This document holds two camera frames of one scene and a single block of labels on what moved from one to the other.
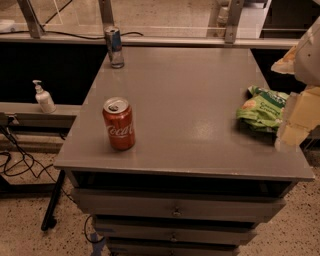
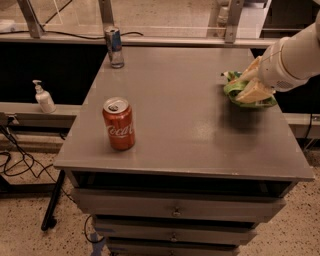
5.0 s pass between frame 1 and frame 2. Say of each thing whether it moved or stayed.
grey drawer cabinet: stayed
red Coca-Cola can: stayed
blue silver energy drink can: stayed
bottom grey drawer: stayed
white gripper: moved
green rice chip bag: moved
